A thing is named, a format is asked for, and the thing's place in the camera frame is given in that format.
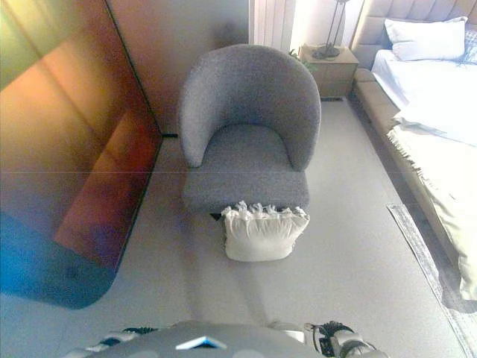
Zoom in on green leafy plant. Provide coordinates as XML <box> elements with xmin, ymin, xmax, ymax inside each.
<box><xmin>288</xmin><ymin>48</ymin><xmax>318</xmax><ymax>74</ymax></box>

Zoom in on white ribbed curtain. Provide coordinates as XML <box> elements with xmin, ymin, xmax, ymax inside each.
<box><xmin>248</xmin><ymin>0</ymin><xmax>297</xmax><ymax>53</ymax></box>

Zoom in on white bed sheet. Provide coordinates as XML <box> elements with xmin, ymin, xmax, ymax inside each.
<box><xmin>370</xmin><ymin>50</ymin><xmax>477</xmax><ymax>147</ymax></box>

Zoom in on grey upholstered armchair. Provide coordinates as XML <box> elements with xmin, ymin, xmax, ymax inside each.
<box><xmin>178</xmin><ymin>44</ymin><xmax>323</xmax><ymax>222</ymax></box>

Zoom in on white bed pillow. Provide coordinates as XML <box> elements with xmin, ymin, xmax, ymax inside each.
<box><xmin>383</xmin><ymin>16</ymin><xmax>469</xmax><ymax>63</ymax></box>

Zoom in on beige upholstered bed frame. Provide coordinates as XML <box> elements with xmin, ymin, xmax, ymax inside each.
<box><xmin>350</xmin><ymin>0</ymin><xmax>477</xmax><ymax>269</ymax></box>

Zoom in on glossy dark wardrobe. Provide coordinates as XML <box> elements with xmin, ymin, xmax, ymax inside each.
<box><xmin>0</xmin><ymin>0</ymin><xmax>165</xmax><ymax>310</ymax></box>

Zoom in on light wooden bedside table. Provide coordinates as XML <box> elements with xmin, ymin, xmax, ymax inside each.
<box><xmin>297</xmin><ymin>44</ymin><xmax>359</xmax><ymax>99</ymax></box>

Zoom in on grey robot torso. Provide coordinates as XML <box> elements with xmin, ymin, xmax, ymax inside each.
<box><xmin>66</xmin><ymin>319</ymin><xmax>321</xmax><ymax>358</ymax></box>

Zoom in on white fringed cushion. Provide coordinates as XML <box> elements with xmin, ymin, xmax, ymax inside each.
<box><xmin>221</xmin><ymin>200</ymin><xmax>311</xmax><ymax>262</ymax></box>

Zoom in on blue patterned pillow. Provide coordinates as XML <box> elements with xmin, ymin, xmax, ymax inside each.
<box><xmin>464</xmin><ymin>29</ymin><xmax>477</xmax><ymax>65</ymax></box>

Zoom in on cream fringed blanket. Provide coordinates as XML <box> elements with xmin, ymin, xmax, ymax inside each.
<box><xmin>385</xmin><ymin>125</ymin><xmax>477</xmax><ymax>301</ymax></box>

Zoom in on grey patterned rug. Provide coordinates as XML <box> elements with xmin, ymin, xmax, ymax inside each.
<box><xmin>386</xmin><ymin>203</ymin><xmax>477</xmax><ymax>358</ymax></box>

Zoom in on silver robot right leg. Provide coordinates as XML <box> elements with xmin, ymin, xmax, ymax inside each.
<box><xmin>267</xmin><ymin>319</ymin><xmax>305</xmax><ymax>342</ymax></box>

